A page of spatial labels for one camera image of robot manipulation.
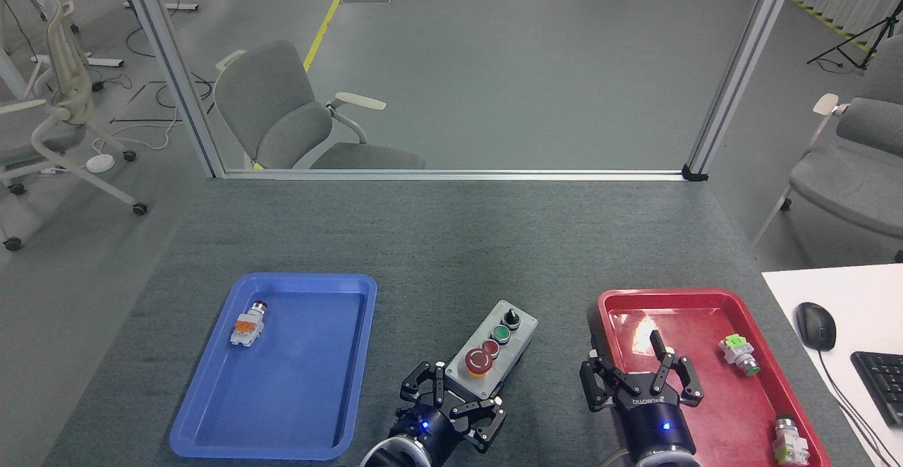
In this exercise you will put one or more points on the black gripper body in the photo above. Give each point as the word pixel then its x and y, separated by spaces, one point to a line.
pixel 656 425
pixel 430 428

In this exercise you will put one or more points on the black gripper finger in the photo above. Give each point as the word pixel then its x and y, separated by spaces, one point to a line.
pixel 681 375
pixel 600 382
pixel 487 421
pixel 427 382

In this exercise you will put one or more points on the grey control box with buttons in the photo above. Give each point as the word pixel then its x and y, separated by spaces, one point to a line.
pixel 497 350

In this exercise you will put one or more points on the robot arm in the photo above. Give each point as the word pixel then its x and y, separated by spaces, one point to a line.
pixel 663 462
pixel 395 454

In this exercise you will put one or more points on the red plastic tray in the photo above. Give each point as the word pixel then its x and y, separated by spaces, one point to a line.
pixel 712 396

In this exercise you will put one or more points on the blue plastic tray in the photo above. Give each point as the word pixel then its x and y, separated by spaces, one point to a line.
pixel 296 382

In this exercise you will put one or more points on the black computer mouse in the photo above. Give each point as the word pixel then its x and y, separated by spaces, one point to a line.
pixel 816 326

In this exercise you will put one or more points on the black keyboard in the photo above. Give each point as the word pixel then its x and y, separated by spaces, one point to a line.
pixel 885 382

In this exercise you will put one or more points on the white desk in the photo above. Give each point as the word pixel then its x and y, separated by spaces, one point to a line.
pixel 868 290

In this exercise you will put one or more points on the grey chair with white armrests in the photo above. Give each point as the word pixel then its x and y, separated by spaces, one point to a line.
pixel 282 114

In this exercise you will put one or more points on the black tripod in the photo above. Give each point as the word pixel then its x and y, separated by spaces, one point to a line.
pixel 869 42

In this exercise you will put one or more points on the white round floor socket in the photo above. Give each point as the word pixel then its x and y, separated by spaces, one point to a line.
pixel 100 164

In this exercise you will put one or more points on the white mesh office chair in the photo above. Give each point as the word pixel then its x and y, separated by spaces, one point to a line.
pixel 63 100

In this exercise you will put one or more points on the green push button switch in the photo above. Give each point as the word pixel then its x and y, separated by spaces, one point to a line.
pixel 739 354

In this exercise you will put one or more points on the red push button orange switch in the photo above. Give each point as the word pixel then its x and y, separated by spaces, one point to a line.
pixel 248 326

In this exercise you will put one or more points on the black corner bracket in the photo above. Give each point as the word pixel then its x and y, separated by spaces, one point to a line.
pixel 694 173

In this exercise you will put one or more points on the silver aluminium rail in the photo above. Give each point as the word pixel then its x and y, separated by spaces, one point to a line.
pixel 451 174

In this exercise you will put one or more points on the grey armchair with white frame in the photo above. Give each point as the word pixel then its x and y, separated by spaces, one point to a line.
pixel 853 178

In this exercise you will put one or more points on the silver aluminium post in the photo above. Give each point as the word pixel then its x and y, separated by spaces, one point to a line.
pixel 744 65
pixel 173 72

